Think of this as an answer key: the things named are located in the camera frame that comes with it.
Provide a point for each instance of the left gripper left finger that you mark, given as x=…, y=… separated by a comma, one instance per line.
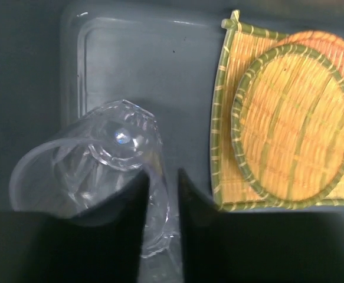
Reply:
x=102, y=244

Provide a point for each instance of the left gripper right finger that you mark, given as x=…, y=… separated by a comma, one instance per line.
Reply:
x=257, y=246

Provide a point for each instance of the square bamboo mat tray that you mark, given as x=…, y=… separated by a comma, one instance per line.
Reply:
x=243, y=42

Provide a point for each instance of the round green-rimmed bamboo tray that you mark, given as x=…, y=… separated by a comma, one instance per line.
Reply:
x=287, y=126

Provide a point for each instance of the grey plastic bin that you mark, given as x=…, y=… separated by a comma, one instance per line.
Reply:
x=60, y=59

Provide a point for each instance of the round orange woven tray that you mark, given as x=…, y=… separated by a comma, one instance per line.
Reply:
x=331, y=45

